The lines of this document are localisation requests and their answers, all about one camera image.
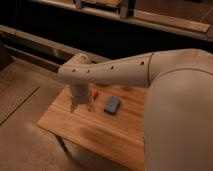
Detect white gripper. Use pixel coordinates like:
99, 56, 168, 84
69, 84, 95, 113

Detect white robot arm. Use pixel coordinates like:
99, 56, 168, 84
58, 49, 213, 171

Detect red chili pepper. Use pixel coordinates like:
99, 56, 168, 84
93, 89, 99, 100

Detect blue-grey sponge block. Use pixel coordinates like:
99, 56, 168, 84
104, 96, 121, 115

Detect metal table leg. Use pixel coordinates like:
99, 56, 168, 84
55, 135, 68, 153

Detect wooden table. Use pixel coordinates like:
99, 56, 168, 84
38, 86, 147, 171

